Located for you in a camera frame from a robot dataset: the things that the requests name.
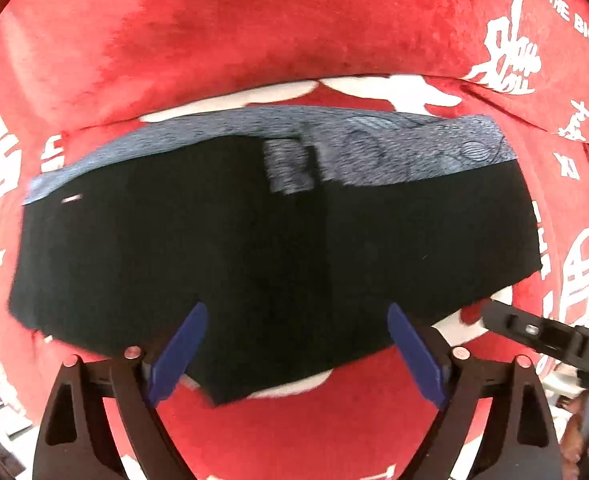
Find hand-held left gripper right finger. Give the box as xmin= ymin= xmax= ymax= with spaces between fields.
xmin=387 ymin=302 xmax=563 ymax=480

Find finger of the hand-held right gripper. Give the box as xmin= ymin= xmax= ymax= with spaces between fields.
xmin=479 ymin=299 xmax=583 ymax=358

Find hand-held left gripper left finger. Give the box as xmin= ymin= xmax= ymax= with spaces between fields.
xmin=32 ymin=302 xmax=209 ymax=480

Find black pants with blue trim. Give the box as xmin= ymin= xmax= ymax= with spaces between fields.
xmin=8 ymin=107 xmax=543 ymax=407

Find person's right hand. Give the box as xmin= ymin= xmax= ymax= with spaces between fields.
xmin=559 ymin=390 xmax=589 ymax=480

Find red printed blanket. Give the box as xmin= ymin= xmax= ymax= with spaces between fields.
xmin=0 ymin=45 xmax=589 ymax=480

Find red printed pillow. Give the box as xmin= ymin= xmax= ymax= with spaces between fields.
xmin=0 ymin=0 xmax=589 ymax=143

